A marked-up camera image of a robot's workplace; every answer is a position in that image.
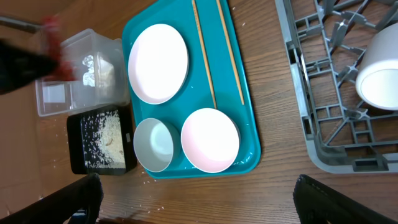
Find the grey dishwasher rack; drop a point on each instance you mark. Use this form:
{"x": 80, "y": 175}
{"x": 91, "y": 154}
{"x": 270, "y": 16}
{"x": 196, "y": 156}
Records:
{"x": 325, "y": 42}

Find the small white cup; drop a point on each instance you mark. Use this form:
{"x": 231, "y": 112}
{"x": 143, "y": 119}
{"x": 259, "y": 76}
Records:
{"x": 376, "y": 82}

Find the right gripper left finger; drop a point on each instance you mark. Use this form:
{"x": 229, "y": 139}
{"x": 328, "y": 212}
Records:
{"x": 78, "y": 202}

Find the teal serving tray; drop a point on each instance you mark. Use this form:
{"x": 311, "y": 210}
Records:
{"x": 195, "y": 92}

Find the grey bowl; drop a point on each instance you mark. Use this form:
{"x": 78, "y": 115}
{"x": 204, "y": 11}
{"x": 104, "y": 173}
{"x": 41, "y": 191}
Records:
{"x": 156, "y": 144}

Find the cooked rice pile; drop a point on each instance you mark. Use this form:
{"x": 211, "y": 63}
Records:
{"x": 102, "y": 140}

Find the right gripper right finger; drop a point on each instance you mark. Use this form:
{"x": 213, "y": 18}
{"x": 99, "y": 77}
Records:
{"x": 315, "y": 202}

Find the wooden chopstick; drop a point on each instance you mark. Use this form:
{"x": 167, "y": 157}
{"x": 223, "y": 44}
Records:
{"x": 230, "y": 51}
{"x": 203, "y": 50}

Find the pink bowl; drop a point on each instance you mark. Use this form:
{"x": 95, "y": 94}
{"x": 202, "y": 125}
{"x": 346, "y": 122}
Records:
{"x": 210, "y": 140}

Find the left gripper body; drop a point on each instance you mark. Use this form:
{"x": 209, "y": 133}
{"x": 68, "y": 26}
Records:
{"x": 20, "y": 67}

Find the black tray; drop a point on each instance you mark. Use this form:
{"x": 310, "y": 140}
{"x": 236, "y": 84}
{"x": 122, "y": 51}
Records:
{"x": 77, "y": 159}

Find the white round plate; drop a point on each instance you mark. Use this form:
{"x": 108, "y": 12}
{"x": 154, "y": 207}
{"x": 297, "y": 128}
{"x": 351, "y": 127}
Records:
{"x": 158, "y": 64}

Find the white napkin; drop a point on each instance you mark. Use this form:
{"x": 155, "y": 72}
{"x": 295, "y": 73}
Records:
{"x": 89, "y": 76}

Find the red snack wrapper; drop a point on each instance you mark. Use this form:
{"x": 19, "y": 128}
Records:
{"x": 51, "y": 33}

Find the clear plastic bin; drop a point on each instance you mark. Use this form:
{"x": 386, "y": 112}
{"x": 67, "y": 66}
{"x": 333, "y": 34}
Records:
{"x": 65, "y": 97}

